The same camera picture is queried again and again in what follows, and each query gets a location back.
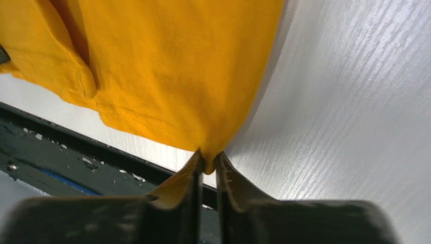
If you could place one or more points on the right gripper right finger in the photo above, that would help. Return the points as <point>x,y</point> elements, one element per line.
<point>249,215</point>

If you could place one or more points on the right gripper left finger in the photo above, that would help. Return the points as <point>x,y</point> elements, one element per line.
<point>168,214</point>

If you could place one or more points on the orange t-shirt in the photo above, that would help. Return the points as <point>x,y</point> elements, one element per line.
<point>181,73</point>

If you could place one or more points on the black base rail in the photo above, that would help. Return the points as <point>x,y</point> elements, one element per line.
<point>60,162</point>

